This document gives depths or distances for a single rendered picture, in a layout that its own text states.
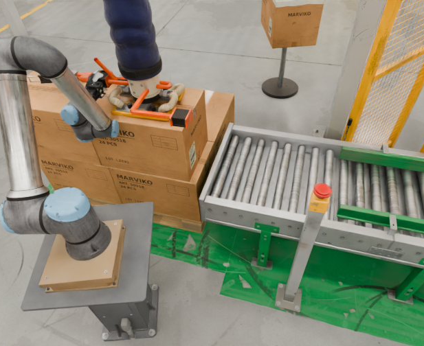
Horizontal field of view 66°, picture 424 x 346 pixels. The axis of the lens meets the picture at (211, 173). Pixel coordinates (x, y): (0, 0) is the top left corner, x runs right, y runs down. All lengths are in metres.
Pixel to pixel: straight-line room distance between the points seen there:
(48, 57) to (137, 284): 0.93
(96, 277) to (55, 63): 0.82
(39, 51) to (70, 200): 0.54
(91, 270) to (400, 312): 1.77
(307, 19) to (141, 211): 2.23
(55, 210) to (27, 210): 0.13
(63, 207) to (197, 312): 1.16
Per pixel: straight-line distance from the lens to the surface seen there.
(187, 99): 1.93
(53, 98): 2.22
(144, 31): 1.67
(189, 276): 2.25
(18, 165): 1.41
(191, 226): 2.37
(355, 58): 2.63
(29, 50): 1.36
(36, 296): 1.58
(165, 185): 2.08
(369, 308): 2.31
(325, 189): 1.34
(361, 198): 2.02
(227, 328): 2.12
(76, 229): 1.35
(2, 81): 1.41
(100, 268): 1.43
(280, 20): 3.10
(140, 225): 1.59
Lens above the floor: 2.02
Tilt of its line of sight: 47 degrees down
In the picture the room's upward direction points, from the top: 4 degrees counter-clockwise
